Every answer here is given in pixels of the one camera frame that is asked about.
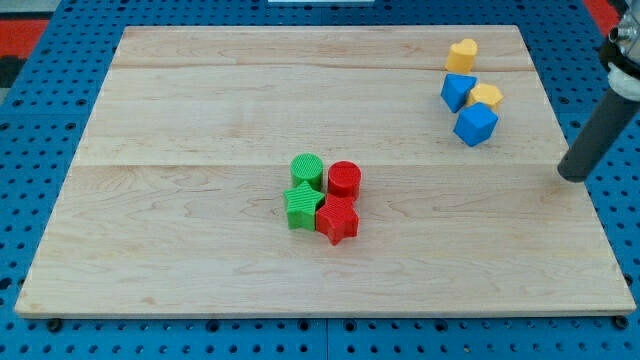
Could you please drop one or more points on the silver robot wrist mount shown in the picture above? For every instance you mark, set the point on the silver robot wrist mount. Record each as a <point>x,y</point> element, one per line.
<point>619,53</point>

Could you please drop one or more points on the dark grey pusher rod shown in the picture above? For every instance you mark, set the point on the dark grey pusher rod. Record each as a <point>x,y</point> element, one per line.
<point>607,121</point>

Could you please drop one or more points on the blue cube block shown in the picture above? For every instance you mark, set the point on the blue cube block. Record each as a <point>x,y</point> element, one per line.
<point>475,124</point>

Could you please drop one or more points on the blue triangle block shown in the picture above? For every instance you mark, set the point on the blue triangle block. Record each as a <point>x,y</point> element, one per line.
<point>455,90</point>

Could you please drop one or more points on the yellow hexagon block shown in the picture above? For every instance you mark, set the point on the yellow hexagon block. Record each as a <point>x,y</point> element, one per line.
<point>488,94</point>

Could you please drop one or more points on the yellow heart block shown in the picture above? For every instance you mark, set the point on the yellow heart block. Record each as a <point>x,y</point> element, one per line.
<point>461,56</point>

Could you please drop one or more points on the red cylinder block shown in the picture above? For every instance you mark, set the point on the red cylinder block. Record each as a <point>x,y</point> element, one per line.
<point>344,179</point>

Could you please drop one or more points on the red star block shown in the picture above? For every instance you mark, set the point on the red star block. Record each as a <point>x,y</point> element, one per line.
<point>337,218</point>

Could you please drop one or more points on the green cylinder block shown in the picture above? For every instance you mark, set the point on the green cylinder block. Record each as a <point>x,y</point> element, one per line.
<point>307,167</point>

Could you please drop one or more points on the green star block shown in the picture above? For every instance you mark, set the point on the green star block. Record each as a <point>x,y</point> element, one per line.
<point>301,205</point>

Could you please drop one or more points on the wooden board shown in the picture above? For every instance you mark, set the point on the wooden board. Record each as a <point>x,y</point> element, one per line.
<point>173,206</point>

